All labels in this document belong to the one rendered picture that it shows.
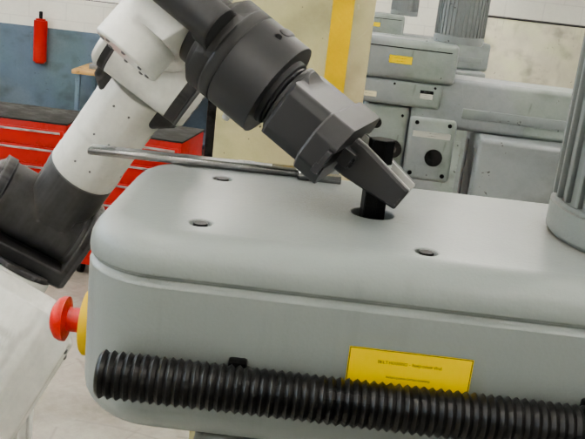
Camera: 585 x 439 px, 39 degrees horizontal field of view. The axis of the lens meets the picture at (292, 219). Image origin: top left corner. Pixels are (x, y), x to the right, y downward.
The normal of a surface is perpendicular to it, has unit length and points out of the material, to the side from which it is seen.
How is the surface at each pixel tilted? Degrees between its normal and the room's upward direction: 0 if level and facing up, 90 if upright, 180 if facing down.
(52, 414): 0
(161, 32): 68
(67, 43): 90
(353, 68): 90
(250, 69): 78
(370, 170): 90
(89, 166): 99
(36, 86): 90
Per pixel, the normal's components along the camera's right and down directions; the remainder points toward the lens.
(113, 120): -0.14, 0.41
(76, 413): 0.11, -0.95
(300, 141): -0.32, 0.23
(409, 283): 0.02, -0.18
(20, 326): 0.26, -0.26
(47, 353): 0.79, 0.18
